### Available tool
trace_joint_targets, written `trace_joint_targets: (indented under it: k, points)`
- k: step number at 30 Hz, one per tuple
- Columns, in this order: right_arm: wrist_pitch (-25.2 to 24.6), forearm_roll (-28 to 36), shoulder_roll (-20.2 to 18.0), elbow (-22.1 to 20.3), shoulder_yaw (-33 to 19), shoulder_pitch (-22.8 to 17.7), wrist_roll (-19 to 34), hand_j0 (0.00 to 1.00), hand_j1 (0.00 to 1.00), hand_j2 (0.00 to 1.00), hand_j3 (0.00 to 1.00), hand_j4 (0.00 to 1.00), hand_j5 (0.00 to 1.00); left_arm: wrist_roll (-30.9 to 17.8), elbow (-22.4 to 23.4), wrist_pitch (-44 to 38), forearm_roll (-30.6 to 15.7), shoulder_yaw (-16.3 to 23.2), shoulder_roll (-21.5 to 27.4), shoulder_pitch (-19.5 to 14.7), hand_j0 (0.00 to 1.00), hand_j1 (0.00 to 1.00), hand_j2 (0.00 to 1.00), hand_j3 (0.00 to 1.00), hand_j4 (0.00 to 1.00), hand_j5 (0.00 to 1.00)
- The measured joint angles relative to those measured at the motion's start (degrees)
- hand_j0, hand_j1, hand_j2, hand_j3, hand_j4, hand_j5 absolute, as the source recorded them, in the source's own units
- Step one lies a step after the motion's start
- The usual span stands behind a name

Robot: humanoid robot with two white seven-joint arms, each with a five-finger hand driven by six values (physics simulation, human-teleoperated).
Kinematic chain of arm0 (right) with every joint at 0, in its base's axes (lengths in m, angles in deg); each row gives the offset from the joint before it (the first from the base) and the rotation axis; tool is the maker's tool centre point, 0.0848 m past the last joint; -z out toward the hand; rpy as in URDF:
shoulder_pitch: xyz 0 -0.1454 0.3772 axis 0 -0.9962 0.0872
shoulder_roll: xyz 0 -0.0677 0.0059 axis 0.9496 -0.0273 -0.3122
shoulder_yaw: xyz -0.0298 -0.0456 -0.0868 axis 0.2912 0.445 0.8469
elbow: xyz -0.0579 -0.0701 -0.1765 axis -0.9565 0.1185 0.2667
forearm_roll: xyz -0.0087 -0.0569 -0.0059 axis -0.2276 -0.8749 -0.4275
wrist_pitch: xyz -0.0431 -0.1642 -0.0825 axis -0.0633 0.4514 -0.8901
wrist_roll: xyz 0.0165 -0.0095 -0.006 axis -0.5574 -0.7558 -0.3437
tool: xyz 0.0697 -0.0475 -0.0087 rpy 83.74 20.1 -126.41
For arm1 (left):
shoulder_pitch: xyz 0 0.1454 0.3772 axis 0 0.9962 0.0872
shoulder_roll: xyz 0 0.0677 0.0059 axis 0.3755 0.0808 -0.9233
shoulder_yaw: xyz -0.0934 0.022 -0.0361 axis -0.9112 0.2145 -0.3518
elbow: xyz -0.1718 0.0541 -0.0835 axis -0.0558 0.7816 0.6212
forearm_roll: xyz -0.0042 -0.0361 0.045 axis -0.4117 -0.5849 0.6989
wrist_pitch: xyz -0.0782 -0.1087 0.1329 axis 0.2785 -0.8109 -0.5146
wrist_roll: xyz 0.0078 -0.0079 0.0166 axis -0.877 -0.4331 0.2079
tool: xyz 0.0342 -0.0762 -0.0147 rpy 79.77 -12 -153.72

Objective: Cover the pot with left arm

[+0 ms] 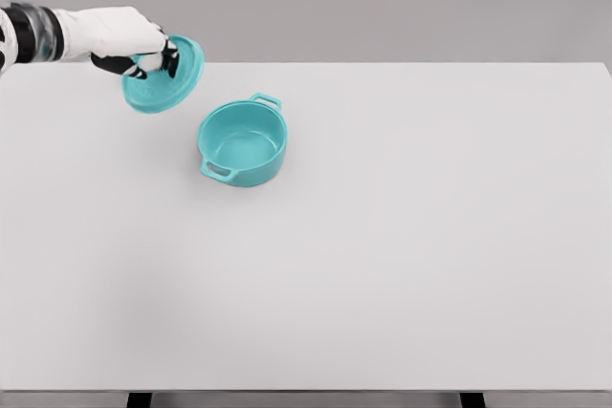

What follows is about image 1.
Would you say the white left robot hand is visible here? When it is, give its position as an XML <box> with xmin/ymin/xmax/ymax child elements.
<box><xmin>89</xmin><ymin>6</ymin><xmax>181</xmax><ymax>81</ymax></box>

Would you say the teal pot lid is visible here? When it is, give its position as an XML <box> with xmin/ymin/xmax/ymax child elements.
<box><xmin>120</xmin><ymin>34</ymin><xmax>207</xmax><ymax>116</ymax></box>

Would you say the teal pot with handles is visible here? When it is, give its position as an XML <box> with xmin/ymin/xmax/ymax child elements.
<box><xmin>197</xmin><ymin>92</ymin><xmax>288</xmax><ymax>188</ymax></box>

